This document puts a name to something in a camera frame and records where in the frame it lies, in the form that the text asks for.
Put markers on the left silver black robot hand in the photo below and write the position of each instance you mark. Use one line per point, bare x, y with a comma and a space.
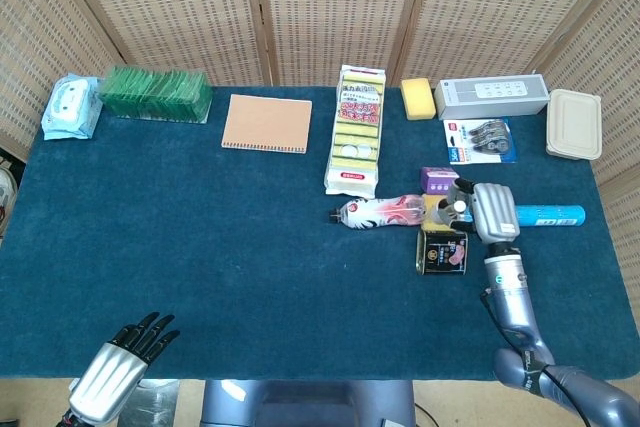
107, 379

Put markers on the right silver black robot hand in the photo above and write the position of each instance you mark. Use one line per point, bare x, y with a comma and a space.
495, 212

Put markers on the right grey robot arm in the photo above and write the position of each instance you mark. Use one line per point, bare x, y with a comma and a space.
510, 297

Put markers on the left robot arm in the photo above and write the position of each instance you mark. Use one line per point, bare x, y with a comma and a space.
70, 419

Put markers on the light blue cylinder roll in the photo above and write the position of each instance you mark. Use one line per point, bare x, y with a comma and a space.
550, 215

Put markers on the silver metal plate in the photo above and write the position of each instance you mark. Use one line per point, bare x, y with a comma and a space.
160, 404

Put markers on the black luncheon meat can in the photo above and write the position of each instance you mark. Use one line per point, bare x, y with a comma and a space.
442, 253

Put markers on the yellow sponge block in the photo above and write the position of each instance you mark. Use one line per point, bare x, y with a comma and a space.
428, 205

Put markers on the small purple box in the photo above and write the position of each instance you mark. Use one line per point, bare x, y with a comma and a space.
436, 179

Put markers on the correction tape blister pack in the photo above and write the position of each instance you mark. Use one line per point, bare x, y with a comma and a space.
480, 144

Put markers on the red white labelled plastic bottle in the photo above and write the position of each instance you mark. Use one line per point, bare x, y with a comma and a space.
380, 212

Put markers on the white power strip box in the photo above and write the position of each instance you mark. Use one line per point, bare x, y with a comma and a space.
490, 97

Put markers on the beige lidded food container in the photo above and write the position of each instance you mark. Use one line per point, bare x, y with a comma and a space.
574, 124

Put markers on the yellow sponge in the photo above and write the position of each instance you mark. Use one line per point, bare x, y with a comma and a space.
418, 99

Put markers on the packaged yellow sponges pack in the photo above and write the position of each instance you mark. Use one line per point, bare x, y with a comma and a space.
354, 137

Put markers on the dark blue table cloth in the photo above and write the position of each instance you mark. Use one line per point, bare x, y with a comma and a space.
200, 247

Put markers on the dark grey robot torso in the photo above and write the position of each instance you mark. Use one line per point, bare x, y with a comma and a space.
305, 404

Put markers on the white round floor appliance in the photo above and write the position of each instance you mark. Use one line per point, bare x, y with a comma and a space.
6, 192

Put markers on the orange spiral notebook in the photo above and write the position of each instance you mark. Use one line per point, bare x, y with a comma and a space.
267, 122

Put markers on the bamboo folding screen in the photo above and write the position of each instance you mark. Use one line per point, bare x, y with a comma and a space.
340, 7

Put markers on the light blue wet wipes pack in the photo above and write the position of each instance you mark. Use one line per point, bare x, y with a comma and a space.
70, 107

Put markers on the clear box of green packets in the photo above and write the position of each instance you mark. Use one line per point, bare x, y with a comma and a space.
155, 94

